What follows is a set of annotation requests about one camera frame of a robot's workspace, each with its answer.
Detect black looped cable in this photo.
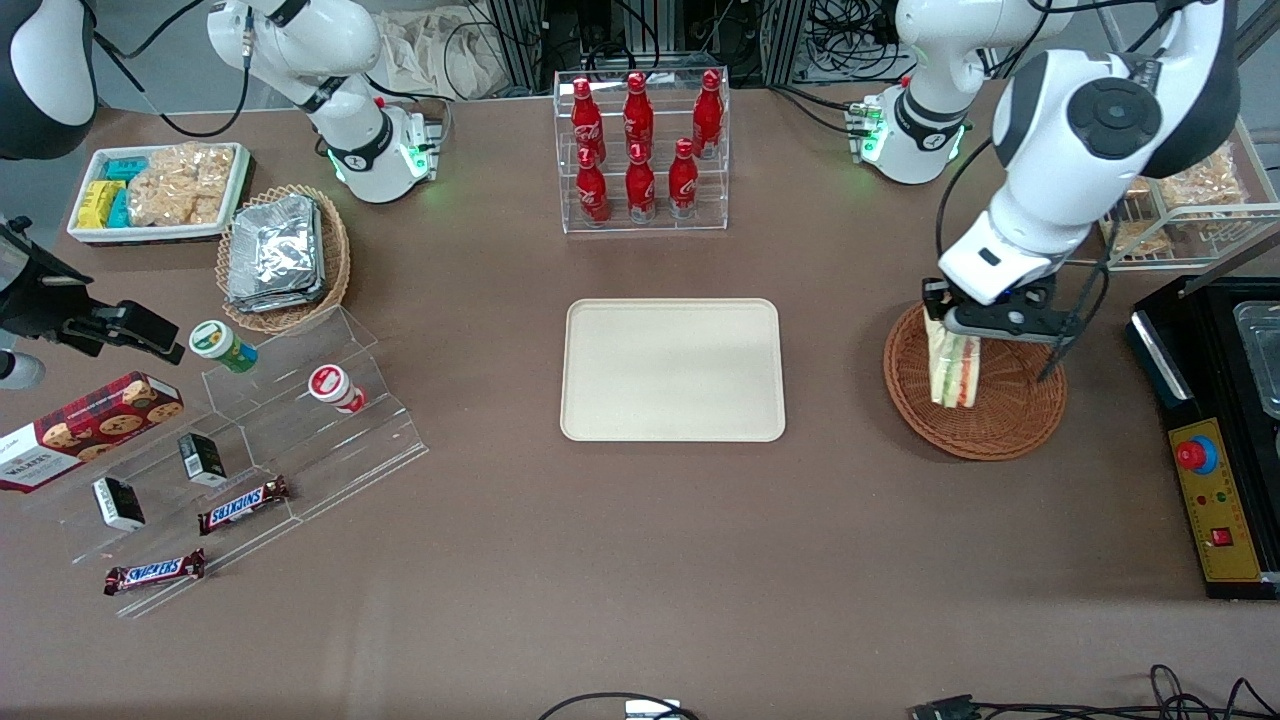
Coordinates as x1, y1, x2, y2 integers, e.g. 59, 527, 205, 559
538, 692, 701, 720

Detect red cola bottle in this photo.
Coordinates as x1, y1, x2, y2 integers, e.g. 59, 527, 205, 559
668, 138, 700, 220
626, 142, 658, 223
571, 77, 607, 166
576, 147, 611, 225
692, 69, 725, 159
623, 71, 656, 159

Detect red tartan cookie box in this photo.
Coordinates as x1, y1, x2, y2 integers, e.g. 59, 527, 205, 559
0, 371, 185, 493

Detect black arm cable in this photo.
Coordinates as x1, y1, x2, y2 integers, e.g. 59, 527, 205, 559
935, 135, 1113, 384
90, 0, 253, 140

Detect black cable connector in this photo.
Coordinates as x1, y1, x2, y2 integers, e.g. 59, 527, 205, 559
910, 694, 987, 720

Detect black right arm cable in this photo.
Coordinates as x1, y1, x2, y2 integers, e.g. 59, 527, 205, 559
90, 0, 253, 140

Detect triangle sandwich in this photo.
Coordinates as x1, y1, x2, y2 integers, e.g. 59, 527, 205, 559
925, 318, 982, 409

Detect black tangled cables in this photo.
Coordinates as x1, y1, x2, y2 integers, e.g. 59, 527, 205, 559
985, 664, 1280, 720

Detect yellow snack pack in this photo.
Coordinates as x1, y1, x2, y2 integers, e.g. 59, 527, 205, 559
77, 180, 126, 230

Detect white rectangular snack tray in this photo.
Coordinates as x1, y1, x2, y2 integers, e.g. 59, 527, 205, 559
67, 142, 252, 245

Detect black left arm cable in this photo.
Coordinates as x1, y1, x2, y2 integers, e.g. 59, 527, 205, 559
935, 135, 1113, 384

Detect black machine with yellow panel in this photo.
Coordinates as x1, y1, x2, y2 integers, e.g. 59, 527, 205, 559
1128, 275, 1280, 601

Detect aluminium frame rack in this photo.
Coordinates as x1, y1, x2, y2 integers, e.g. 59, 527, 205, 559
480, 0, 813, 89

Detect oval wicker basket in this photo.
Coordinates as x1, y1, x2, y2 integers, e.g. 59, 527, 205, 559
216, 184, 352, 335

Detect clear acrylic bottle rack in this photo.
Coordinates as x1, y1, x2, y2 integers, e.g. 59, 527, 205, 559
553, 68, 731, 235

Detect green lidded snack cup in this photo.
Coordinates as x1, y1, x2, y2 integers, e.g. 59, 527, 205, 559
189, 320, 259, 375

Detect round brown wicker basket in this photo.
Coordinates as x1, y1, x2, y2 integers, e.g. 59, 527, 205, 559
884, 300, 1068, 462

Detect clear bag of rice crackers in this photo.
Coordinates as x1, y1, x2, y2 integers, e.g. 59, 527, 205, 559
127, 143, 237, 227

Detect white wire rack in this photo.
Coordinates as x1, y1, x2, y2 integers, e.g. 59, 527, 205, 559
1098, 115, 1280, 273

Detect clear plastic container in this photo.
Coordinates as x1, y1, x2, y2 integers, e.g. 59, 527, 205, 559
1232, 300, 1280, 419

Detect small black box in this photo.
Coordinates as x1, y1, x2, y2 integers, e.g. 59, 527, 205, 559
178, 432, 228, 488
92, 477, 147, 532

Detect beige rectangular serving tray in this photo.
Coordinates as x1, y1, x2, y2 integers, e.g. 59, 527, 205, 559
560, 298, 787, 443

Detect red lidded snack cup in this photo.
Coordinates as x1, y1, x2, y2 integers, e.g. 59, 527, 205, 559
308, 365, 368, 415

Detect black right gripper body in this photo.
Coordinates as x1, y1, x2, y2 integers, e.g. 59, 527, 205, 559
0, 215, 97, 338

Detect clear acrylic stepped display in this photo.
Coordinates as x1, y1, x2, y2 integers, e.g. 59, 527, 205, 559
20, 305, 431, 619

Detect brown Snickers bar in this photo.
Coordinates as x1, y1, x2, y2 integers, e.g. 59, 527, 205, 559
104, 548, 207, 597
197, 476, 291, 536

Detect beige cloth bag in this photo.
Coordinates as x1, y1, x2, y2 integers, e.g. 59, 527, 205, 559
375, 10, 513, 101

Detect stack of silver foil packets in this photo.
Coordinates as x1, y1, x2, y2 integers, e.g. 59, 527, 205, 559
226, 194, 327, 313

